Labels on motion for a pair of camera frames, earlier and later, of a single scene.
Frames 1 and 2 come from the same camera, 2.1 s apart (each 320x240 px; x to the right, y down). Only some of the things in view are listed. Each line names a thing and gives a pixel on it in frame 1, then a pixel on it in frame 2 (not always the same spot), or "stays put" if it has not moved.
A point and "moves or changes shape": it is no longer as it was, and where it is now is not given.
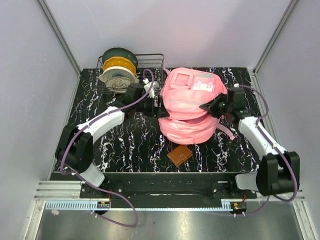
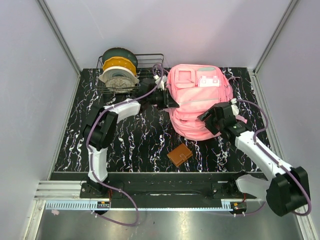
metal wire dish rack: x=154 y=63 stays put
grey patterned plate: x=117 y=84 stays put
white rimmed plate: x=118 y=71 stays put
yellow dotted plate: x=119 y=61 stays put
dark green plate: x=120 y=52 stays put
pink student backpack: x=184 y=91 moves or changes shape
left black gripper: x=163 y=113 -> x=167 y=103
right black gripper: x=220 y=97 -> x=208 y=122
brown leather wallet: x=179 y=154 stays put
